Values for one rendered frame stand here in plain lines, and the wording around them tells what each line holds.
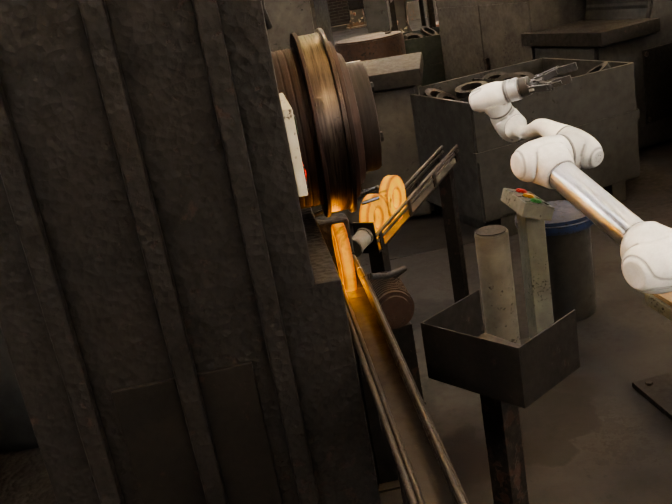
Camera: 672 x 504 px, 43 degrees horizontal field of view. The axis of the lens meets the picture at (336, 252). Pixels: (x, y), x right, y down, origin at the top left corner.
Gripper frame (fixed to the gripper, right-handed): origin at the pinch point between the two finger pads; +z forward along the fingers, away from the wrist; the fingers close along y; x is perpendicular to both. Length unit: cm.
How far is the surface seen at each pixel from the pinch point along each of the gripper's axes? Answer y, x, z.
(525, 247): -54, 41, -21
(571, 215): -23, 48, -11
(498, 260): -68, 37, -27
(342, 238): -144, -19, -32
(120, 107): -195, -78, -31
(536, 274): -58, 51, -19
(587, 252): -24, 64, -10
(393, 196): -77, 1, -50
